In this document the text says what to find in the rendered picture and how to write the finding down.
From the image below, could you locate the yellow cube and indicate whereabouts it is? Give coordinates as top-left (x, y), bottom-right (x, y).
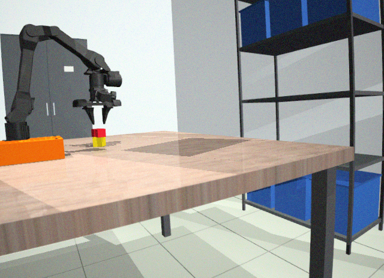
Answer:
top-left (92, 137), bottom-right (106, 147)

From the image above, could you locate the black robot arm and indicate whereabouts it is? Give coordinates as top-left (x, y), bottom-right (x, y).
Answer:
top-left (4, 24), bottom-right (122, 141)

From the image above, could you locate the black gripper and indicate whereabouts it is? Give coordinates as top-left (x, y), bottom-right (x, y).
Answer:
top-left (73, 85), bottom-right (121, 125)

